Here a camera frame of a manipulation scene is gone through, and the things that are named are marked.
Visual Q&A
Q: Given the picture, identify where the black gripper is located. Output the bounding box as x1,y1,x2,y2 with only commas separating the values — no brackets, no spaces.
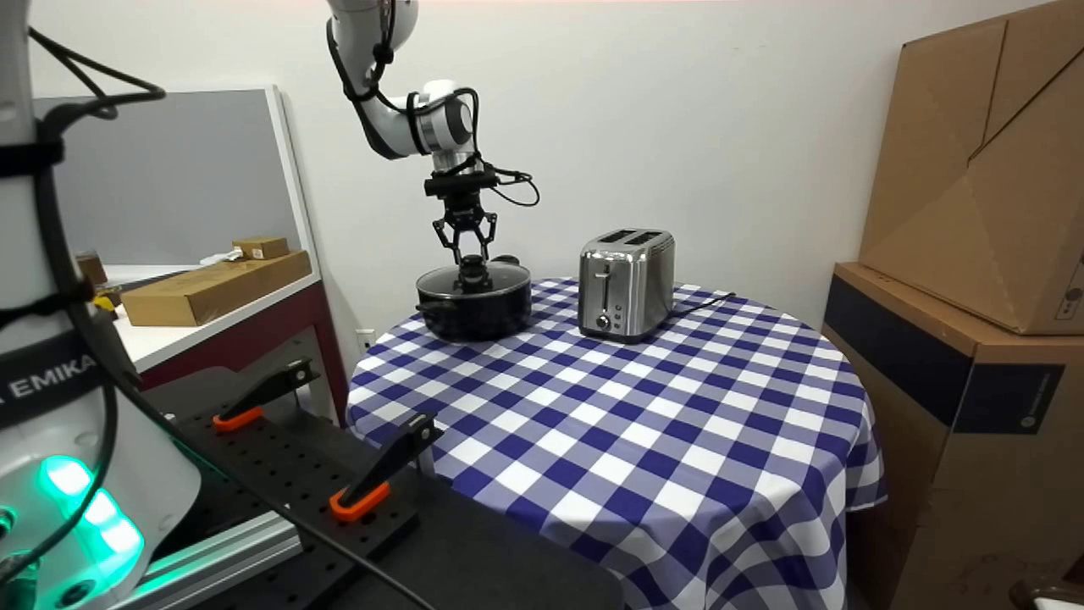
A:
425,170,498,264

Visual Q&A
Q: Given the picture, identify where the glass pot lid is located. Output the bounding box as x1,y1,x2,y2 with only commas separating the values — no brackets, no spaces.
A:
416,255,528,297

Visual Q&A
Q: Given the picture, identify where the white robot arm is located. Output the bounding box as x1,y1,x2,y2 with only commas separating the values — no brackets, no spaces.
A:
324,0,498,261

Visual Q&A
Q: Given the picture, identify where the white robot base green light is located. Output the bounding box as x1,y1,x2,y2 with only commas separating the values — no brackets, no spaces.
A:
0,0,199,610

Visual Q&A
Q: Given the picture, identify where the black cooking pot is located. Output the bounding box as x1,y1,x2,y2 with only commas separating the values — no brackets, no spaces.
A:
416,269,531,342

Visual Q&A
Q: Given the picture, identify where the silver toaster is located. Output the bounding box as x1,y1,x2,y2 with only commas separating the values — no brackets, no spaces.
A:
581,226,674,342

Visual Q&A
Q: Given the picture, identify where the flat cardboard box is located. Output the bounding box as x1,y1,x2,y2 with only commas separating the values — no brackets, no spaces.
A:
123,238,312,325

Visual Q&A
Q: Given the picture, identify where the near orange black clamp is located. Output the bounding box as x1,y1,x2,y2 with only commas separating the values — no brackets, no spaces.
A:
329,412,439,524

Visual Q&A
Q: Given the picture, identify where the orange black clamp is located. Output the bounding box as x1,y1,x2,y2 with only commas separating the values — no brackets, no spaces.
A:
211,359,314,438
329,412,439,524

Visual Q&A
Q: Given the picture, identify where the far orange black clamp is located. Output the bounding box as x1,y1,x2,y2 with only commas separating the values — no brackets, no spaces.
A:
211,359,314,438

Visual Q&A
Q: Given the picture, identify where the grey whiteboard panel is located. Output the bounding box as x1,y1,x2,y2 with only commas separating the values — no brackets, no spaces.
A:
56,86,312,264

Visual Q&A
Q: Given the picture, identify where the black perforated breadboard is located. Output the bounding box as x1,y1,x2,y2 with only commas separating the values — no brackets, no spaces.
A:
150,368,625,610

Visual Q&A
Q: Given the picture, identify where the white shelf table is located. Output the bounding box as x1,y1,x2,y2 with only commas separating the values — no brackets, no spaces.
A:
117,275,347,423

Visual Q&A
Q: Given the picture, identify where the blue white checkered tablecloth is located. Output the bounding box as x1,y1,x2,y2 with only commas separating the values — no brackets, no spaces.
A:
347,277,884,610

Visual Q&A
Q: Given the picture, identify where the large cardboard box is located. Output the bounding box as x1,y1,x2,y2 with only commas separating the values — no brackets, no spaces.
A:
861,0,1084,334

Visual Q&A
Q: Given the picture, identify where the brown cardboard cabinet box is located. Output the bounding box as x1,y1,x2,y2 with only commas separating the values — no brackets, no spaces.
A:
824,264,1084,610

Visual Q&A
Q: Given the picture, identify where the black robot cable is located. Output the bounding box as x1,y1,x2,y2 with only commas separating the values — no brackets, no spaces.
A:
0,28,436,610

